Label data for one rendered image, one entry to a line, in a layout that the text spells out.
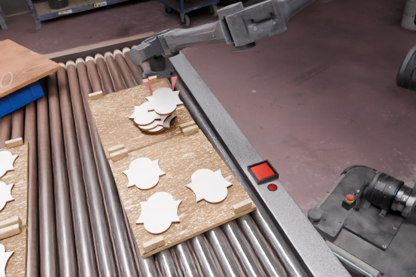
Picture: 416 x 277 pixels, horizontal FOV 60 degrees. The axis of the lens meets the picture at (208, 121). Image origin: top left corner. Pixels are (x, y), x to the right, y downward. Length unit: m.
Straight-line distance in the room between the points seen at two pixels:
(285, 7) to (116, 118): 0.86
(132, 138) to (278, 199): 0.58
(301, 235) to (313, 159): 1.58
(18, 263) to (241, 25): 0.84
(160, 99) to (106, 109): 0.32
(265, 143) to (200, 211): 1.66
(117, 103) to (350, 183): 1.32
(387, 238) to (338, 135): 1.08
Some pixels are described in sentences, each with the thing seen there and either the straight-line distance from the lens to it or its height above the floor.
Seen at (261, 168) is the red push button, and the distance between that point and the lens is 1.20.
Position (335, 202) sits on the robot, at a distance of 2.06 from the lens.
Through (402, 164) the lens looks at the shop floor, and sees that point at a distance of 2.74.
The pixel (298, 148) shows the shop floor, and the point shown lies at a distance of 2.68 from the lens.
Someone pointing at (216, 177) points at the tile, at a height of 0.95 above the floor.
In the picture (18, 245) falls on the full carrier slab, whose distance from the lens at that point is 1.18.
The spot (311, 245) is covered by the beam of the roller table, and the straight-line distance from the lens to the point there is 1.06.
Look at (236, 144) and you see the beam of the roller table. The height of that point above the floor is 0.91.
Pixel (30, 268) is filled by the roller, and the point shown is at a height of 0.92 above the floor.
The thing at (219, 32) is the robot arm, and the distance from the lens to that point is 0.92.
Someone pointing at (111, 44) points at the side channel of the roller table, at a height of 0.95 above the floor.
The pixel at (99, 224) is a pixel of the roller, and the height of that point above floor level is 0.92.
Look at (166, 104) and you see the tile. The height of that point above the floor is 1.07.
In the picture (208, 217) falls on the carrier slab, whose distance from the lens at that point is 1.07.
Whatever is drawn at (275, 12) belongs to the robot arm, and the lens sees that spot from 0.84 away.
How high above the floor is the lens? 1.79
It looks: 38 degrees down
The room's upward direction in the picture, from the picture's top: 5 degrees counter-clockwise
